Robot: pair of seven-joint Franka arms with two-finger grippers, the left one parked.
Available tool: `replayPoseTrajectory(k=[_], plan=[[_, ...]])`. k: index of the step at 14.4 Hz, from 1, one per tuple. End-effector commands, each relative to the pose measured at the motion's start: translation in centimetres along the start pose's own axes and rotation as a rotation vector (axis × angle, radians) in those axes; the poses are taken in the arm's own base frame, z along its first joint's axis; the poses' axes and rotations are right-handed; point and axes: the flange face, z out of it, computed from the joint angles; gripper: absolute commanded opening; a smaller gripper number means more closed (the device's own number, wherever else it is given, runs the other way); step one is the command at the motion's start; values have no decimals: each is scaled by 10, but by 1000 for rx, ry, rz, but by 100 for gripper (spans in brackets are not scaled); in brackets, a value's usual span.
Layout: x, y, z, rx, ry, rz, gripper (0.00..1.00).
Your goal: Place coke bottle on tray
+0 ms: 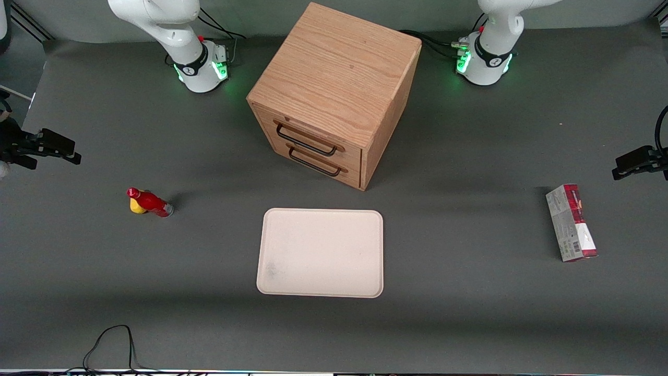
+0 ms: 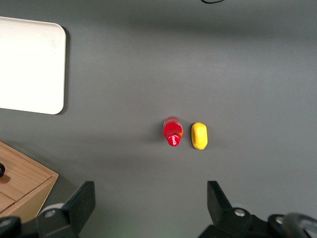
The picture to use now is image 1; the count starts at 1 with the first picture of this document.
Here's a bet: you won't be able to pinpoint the black cable on left wrist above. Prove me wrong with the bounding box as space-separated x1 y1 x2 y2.
654 104 668 157

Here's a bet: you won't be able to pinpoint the grey and red carton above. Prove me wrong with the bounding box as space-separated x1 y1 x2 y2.
545 183 599 263

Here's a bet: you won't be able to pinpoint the black arm base cables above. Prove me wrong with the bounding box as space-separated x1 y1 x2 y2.
197 7 247 67
399 13 489 59

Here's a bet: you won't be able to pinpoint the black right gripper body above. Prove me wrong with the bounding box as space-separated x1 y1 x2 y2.
0 119 41 157

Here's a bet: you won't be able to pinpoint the cream rectangular tray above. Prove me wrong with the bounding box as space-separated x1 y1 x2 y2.
256 208 384 299

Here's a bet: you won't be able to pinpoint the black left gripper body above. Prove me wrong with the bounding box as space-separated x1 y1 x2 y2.
650 146 668 181

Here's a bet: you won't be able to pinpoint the thin black looped cable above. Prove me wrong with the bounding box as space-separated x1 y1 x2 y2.
82 325 157 373

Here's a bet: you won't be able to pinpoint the wooden two-drawer cabinet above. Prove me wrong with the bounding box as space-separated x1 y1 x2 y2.
246 2 422 192

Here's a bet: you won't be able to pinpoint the red coke bottle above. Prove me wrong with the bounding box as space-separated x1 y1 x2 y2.
126 187 174 218

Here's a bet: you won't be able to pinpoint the black left arm base cables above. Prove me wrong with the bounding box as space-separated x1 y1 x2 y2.
399 13 489 59

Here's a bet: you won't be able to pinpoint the black metal drawer handle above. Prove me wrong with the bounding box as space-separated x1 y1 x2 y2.
287 143 348 177
275 121 345 157

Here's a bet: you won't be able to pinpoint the wooden drawer front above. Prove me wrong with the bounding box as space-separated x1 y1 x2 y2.
267 137 362 189
252 104 363 169

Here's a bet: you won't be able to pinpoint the black right arm base cables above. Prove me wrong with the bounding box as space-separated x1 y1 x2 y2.
197 7 247 67

